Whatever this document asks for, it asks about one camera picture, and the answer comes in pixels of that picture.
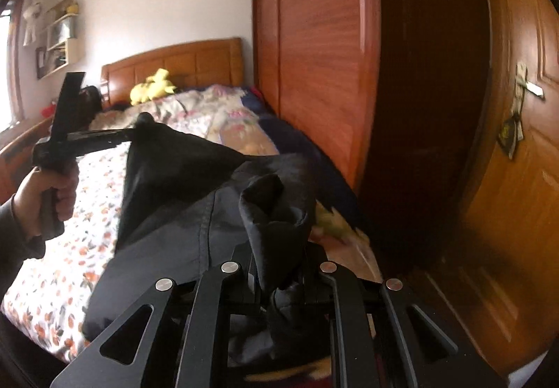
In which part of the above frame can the window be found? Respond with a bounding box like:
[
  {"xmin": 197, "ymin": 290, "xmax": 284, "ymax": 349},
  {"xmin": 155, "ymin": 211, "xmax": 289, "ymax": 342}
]
[{"xmin": 0, "ymin": 0, "xmax": 27, "ymax": 131}]

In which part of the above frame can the wooden wardrobe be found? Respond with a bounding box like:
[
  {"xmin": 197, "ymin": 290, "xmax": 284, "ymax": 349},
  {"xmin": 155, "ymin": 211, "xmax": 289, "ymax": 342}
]
[{"xmin": 252, "ymin": 0, "xmax": 490, "ymax": 279}]

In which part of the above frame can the person's left forearm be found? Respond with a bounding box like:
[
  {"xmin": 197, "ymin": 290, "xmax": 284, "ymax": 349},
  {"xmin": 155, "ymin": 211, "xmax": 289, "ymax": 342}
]
[{"xmin": 0, "ymin": 196, "xmax": 46, "ymax": 297}]

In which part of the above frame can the white shopping bag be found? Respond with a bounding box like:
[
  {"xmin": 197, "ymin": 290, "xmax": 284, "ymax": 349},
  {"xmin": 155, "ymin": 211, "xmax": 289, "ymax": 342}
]
[{"xmin": 48, "ymin": 19, "xmax": 76, "ymax": 48}]

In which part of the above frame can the wooden desk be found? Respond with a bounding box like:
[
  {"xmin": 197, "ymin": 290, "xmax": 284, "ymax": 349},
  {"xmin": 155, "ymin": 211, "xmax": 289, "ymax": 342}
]
[{"xmin": 0, "ymin": 115, "xmax": 55, "ymax": 205}]

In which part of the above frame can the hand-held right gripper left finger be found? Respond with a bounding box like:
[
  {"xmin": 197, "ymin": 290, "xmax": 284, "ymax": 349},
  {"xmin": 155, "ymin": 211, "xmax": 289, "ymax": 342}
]
[{"xmin": 50, "ymin": 244, "xmax": 258, "ymax": 388}]

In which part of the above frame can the white wall shelf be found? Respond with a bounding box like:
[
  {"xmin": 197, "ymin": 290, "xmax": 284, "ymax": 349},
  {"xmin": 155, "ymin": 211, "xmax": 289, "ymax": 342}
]
[{"xmin": 36, "ymin": 0, "xmax": 84, "ymax": 80}]

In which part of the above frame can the wooden headboard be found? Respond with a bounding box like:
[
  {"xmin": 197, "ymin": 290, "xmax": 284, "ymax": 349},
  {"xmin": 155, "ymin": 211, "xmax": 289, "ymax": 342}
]
[{"xmin": 100, "ymin": 37, "xmax": 244, "ymax": 109}]

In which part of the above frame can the row of books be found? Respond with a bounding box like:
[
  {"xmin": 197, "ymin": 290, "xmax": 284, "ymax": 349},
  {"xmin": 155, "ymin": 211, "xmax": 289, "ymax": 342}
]
[{"xmin": 37, "ymin": 47, "xmax": 66, "ymax": 79}]

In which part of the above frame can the dark garment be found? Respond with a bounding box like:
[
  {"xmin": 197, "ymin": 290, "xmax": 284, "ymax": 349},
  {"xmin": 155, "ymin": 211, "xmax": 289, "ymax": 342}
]
[{"xmin": 82, "ymin": 122, "xmax": 333, "ymax": 363}]

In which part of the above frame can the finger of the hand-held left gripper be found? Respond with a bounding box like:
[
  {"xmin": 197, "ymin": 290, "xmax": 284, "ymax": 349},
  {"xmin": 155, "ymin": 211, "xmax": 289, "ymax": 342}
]
[{"xmin": 72, "ymin": 112, "xmax": 154, "ymax": 155}]

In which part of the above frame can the yellow plush toy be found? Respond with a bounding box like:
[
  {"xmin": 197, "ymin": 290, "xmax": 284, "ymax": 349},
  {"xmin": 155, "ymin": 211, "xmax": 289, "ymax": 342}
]
[{"xmin": 130, "ymin": 68, "xmax": 177, "ymax": 106}]

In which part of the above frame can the hanging door ornament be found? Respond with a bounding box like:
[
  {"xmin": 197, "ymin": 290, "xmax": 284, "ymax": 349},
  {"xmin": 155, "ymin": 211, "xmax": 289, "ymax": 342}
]
[{"xmin": 498, "ymin": 100, "xmax": 525, "ymax": 159}]

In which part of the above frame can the metal door handle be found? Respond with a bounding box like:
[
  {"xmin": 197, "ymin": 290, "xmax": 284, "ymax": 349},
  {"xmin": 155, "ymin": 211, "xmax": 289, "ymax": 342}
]
[{"xmin": 515, "ymin": 62, "xmax": 546, "ymax": 101}]

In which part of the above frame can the person's left hand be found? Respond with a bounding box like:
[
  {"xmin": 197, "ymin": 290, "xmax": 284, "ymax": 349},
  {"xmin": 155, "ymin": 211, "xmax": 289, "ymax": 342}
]
[{"xmin": 15, "ymin": 167, "xmax": 80, "ymax": 240}]

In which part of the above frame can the wooden door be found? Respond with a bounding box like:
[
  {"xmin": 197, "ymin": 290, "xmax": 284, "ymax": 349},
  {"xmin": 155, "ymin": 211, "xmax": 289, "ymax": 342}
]
[{"xmin": 437, "ymin": 0, "xmax": 559, "ymax": 375}]

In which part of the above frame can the floral quilt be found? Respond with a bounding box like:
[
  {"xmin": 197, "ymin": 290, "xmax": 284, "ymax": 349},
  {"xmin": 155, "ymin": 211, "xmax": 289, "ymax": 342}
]
[{"xmin": 89, "ymin": 85, "xmax": 372, "ymax": 275}]

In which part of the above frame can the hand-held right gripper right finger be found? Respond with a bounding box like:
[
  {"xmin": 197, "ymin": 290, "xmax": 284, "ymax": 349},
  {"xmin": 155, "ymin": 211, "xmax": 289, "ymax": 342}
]
[{"xmin": 303, "ymin": 244, "xmax": 507, "ymax": 388}]

